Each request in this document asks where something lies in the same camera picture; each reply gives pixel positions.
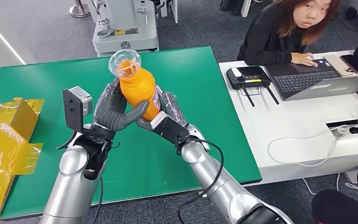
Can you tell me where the metal stanchion base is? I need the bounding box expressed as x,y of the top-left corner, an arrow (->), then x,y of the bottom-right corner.
69,0 -> 91,18

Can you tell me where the yellow cardboard box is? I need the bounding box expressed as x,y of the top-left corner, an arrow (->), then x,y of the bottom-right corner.
0,98 -> 45,224

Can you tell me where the grey laptop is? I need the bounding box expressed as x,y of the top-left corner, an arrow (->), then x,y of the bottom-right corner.
264,57 -> 358,102

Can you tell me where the black remote controller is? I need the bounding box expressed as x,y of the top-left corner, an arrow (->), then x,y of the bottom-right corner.
226,66 -> 280,108

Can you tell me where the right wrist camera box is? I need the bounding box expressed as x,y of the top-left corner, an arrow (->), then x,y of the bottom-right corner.
150,111 -> 191,146

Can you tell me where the person's right hand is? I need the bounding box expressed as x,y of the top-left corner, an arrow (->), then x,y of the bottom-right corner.
291,52 -> 318,67

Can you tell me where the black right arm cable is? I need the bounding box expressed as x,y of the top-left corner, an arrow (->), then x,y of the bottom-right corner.
176,137 -> 225,224

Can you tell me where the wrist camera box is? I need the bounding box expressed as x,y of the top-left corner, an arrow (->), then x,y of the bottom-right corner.
150,111 -> 191,146
56,86 -> 93,150

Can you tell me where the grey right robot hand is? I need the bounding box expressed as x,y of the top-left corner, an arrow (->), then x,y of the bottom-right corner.
136,85 -> 188,133

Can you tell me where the orange detergent bottle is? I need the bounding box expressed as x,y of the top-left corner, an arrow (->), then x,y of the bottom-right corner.
108,49 -> 162,122

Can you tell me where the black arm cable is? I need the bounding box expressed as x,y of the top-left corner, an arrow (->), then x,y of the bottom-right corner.
92,176 -> 104,224
176,137 -> 225,224

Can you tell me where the black phone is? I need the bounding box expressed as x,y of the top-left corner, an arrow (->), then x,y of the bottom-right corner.
340,54 -> 358,75

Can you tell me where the white machine base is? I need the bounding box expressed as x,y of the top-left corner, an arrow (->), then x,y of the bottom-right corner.
91,0 -> 160,58

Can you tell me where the white cable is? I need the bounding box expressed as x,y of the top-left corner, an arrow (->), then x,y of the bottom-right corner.
267,123 -> 342,168

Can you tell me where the person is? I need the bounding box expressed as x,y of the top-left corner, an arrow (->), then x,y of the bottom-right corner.
311,163 -> 358,224
237,0 -> 342,67

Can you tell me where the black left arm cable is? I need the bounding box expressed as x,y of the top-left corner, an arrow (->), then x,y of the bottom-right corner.
92,176 -> 104,224

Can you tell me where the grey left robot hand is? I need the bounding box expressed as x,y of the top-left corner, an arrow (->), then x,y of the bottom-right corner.
93,77 -> 151,133

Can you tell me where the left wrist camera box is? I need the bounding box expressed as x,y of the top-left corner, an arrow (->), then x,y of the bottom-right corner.
56,86 -> 93,150

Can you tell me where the beige phone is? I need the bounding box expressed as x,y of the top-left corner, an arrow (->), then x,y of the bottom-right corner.
323,54 -> 357,77

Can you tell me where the white power adapter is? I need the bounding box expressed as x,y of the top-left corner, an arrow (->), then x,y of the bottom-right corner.
331,126 -> 349,139

